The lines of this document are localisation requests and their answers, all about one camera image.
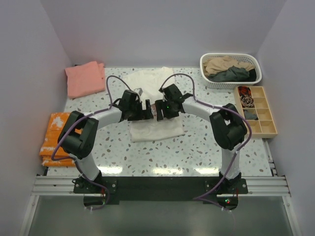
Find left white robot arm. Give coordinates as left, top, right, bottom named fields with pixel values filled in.
left=57, top=90, right=154, bottom=194

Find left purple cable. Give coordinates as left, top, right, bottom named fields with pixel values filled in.
left=51, top=75, right=136, bottom=211

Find white plastic laundry basket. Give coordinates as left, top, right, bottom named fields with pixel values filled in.
left=200, top=53, right=262, bottom=89

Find aluminium rail frame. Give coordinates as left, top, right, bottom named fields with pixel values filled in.
left=18, top=140, right=301, bottom=236

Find dark grey garment in basket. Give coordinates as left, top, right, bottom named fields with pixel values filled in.
left=208, top=66, right=257, bottom=83

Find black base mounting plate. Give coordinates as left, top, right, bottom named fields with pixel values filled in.
left=72, top=177, right=249, bottom=207

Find wooden compartment organizer tray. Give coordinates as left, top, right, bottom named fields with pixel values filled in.
left=234, top=86, right=278, bottom=139

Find folded pink t-shirt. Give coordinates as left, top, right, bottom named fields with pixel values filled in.
left=65, top=61, right=105, bottom=99

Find dark grey socks in tray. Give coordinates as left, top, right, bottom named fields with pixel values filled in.
left=244, top=110, right=258, bottom=120

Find beige garment in basket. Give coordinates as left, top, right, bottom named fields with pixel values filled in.
left=203, top=56, right=255, bottom=76

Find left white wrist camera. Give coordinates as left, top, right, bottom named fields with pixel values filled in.
left=134, top=88, right=143, bottom=102

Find white floral print t-shirt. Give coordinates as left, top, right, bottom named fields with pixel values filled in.
left=123, top=67, right=184, bottom=142

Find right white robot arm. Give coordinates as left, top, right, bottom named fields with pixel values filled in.
left=156, top=84, right=248, bottom=199

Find folded orange tie-dye t-shirt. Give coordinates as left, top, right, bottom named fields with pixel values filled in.
left=39, top=113, right=75, bottom=167

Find black white patterned socks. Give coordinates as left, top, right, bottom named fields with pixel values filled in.
left=241, top=95, right=255, bottom=108

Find red black patterned socks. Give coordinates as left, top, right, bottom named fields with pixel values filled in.
left=238, top=86, right=252, bottom=97

